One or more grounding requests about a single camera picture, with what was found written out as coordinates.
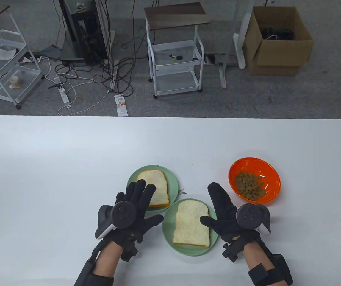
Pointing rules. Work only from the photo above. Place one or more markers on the person's right hand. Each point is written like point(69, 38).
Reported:
point(225, 217)

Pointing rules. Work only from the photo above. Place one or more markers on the person's left hand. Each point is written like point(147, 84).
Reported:
point(140, 202)

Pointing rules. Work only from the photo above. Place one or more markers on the black white hand controller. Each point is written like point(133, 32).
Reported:
point(249, 216)
point(123, 214)

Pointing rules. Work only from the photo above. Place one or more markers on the white toast slice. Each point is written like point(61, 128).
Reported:
point(157, 177)
point(188, 226)

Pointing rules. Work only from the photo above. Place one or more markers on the green round plate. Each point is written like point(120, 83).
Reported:
point(167, 231)
point(174, 186)

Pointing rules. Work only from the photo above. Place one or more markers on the pile of green raisins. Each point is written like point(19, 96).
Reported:
point(249, 186)

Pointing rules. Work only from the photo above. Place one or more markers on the orange plastic bowl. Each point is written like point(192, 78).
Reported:
point(253, 165)

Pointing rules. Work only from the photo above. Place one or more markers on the person's right forearm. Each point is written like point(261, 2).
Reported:
point(255, 257)

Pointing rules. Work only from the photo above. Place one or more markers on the person's left forearm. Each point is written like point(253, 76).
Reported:
point(108, 262)

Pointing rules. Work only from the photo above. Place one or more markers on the small crumpled wrapper scrap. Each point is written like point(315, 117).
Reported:
point(183, 193)

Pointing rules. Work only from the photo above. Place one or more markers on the white paper slip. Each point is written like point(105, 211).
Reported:
point(120, 107)

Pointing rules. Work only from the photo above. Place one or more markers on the white power strip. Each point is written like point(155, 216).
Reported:
point(64, 96)

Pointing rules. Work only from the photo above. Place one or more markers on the small black green gadget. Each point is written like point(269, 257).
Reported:
point(176, 57)

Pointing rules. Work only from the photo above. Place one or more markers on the white desk leg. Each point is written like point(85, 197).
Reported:
point(239, 50)

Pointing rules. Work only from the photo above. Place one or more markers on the white cart with dark top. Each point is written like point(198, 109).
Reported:
point(27, 79)
point(176, 15)

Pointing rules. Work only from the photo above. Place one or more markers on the brown cardboard box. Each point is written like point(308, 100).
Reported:
point(277, 56)

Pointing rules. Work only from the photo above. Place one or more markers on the small beige cup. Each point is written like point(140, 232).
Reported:
point(15, 82)

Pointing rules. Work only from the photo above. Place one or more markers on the black computer tower stand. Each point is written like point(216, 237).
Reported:
point(87, 35)

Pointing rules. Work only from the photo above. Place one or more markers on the grey flat device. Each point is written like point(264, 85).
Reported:
point(51, 51)

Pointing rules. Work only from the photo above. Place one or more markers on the bundle of black gear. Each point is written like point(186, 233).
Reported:
point(280, 32)

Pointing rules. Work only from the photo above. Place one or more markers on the crumpled white paper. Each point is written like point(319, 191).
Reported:
point(1, 53)

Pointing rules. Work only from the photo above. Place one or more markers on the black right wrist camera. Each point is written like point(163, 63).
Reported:
point(231, 253)

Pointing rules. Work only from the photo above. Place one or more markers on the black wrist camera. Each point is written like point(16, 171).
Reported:
point(231, 253)
point(128, 253)

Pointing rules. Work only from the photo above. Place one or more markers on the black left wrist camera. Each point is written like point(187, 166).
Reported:
point(128, 253)

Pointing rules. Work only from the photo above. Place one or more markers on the grey metal floor rail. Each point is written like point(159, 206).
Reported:
point(222, 74)

